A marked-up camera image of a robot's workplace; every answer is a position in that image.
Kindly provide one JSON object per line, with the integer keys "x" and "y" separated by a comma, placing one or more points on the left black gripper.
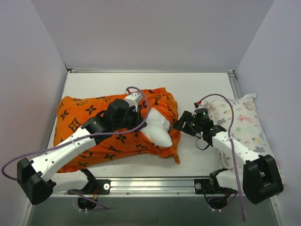
{"x": 138, "y": 121}

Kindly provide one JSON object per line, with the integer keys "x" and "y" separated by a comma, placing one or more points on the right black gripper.
{"x": 186, "y": 123}

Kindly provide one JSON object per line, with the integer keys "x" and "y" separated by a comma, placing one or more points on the white pillow insert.
{"x": 157, "y": 128}

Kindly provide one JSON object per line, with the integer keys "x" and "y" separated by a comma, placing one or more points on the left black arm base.
{"x": 91, "y": 184}

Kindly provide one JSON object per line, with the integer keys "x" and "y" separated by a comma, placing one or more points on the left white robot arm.
{"x": 39, "y": 177}

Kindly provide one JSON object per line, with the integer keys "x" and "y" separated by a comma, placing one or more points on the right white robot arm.
{"x": 260, "y": 178}

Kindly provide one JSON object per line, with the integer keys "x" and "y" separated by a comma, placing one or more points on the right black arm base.
{"x": 206, "y": 185}

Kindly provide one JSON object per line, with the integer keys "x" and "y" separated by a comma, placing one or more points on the floral white pillow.
{"x": 246, "y": 127}

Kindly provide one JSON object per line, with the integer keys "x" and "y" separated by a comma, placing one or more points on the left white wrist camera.
{"x": 133, "y": 99}

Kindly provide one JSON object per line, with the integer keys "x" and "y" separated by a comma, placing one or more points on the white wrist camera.
{"x": 201, "y": 104}
{"x": 133, "y": 99}

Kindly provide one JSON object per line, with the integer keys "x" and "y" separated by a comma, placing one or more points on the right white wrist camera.
{"x": 201, "y": 104}

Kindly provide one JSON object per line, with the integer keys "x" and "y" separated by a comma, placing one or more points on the back aluminium rail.
{"x": 96, "y": 70}

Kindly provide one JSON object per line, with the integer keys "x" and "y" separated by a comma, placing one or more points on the aluminium rail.
{"x": 234, "y": 84}
{"x": 150, "y": 186}
{"x": 96, "y": 70}

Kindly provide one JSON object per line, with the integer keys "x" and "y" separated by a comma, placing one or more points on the right aluminium rail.
{"x": 234, "y": 84}

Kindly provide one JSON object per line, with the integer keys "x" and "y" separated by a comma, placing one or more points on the front aluminium rail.
{"x": 150, "y": 186}

